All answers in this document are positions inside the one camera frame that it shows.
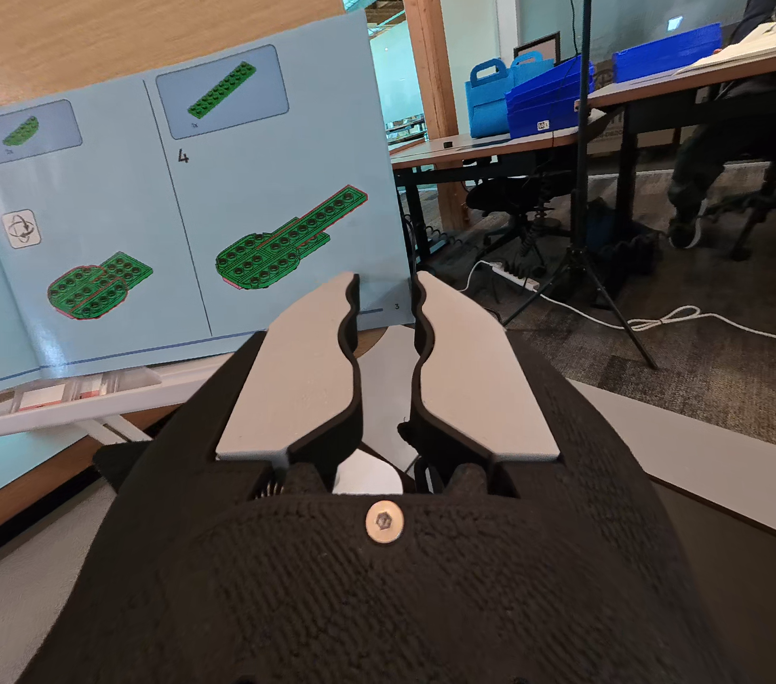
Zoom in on lego instruction booklet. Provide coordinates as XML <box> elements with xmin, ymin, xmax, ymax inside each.
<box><xmin>0</xmin><ymin>8</ymin><xmax>417</xmax><ymax>394</ymax></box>

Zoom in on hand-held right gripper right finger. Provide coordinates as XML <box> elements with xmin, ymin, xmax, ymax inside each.
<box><xmin>397</xmin><ymin>270</ymin><xmax>562</xmax><ymax>467</ymax></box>

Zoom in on brown edged desk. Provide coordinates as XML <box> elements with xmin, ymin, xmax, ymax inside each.
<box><xmin>588</xmin><ymin>50</ymin><xmax>776</xmax><ymax>194</ymax></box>
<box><xmin>390</xmin><ymin>111</ymin><xmax>610</xmax><ymax>272</ymax></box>

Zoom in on black framed screen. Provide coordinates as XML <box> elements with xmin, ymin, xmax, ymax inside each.
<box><xmin>512</xmin><ymin>31</ymin><xmax>561</xmax><ymax>63</ymax></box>

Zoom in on black bag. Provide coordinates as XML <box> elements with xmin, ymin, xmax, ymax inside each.
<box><xmin>585</xmin><ymin>199</ymin><xmax>662</xmax><ymax>297</ymax></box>

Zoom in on white power cable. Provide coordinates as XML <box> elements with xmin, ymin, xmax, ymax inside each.
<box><xmin>455</xmin><ymin>260</ymin><xmax>776</xmax><ymax>340</ymax></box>

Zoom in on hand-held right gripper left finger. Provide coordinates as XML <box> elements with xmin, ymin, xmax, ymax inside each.
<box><xmin>215</xmin><ymin>272</ymin><xmax>365</xmax><ymax>469</ymax></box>

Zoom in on grey desk with wooden edge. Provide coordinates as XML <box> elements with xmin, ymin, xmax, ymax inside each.
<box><xmin>0</xmin><ymin>408</ymin><xmax>183</xmax><ymax>545</ymax></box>

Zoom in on white power strip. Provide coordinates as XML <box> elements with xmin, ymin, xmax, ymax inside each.
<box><xmin>490</xmin><ymin>261</ymin><xmax>542</xmax><ymax>292</ymax></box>

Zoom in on blue plastic bin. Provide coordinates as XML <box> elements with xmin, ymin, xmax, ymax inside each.
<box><xmin>612</xmin><ymin>23</ymin><xmax>723</xmax><ymax>84</ymax></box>

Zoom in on black tripod stand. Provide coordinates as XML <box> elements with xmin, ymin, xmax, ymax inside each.
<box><xmin>502</xmin><ymin>0</ymin><xmax>660</xmax><ymax>371</ymax></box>

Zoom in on blue felt bag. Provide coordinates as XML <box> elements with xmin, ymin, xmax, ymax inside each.
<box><xmin>464</xmin><ymin>59</ymin><xmax>516</xmax><ymax>139</ymax></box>
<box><xmin>509</xmin><ymin>50</ymin><xmax>555</xmax><ymax>84</ymax></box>

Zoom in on wooden pillar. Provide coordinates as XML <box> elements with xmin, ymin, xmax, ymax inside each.
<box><xmin>387</xmin><ymin>0</ymin><xmax>470</xmax><ymax>233</ymax></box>

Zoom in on black office chair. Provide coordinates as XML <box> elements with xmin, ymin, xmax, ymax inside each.
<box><xmin>703</xmin><ymin>163</ymin><xmax>776</xmax><ymax>263</ymax></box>
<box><xmin>464</xmin><ymin>175</ymin><xmax>577</xmax><ymax>266</ymax></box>

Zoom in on white papers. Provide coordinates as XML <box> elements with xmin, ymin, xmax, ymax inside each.
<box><xmin>673</xmin><ymin>23</ymin><xmax>776</xmax><ymax>75</ymax></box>

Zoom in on stack of blue trays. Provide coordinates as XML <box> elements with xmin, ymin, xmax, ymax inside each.
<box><xmin>504</xmin><ymin>56</ymin><xmax>598</xmax><ymax>140</ymax></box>

